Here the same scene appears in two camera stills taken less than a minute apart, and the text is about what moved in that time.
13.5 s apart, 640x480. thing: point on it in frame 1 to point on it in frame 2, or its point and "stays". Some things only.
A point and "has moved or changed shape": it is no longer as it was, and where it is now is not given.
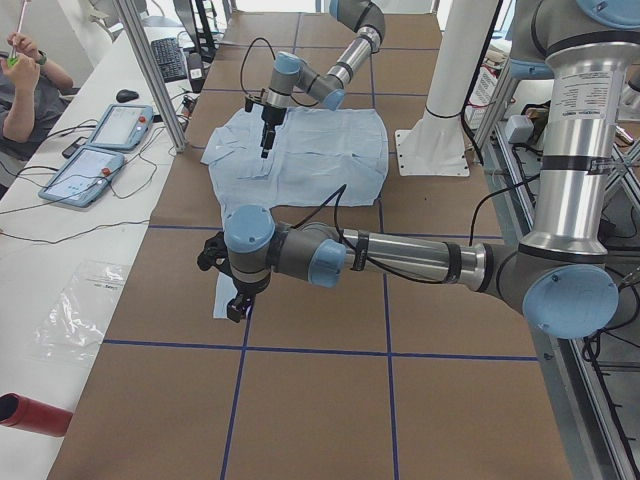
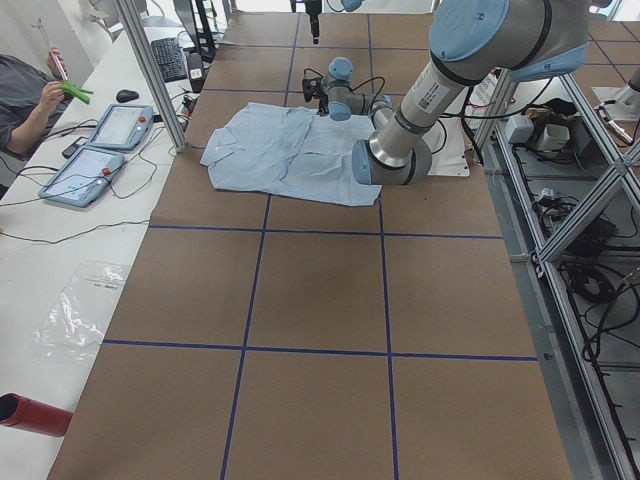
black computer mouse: x=126 y=95 stays
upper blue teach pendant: x=121 y=127 stays
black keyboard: x=170 y=59 stays
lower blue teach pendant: x=84 y=177 stays
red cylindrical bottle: x=21 y=412 stays
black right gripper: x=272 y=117 to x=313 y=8
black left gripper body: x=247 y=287 to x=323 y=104
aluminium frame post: x=153 y=73 stays
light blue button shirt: x=320 y=157 has moved or changed shape
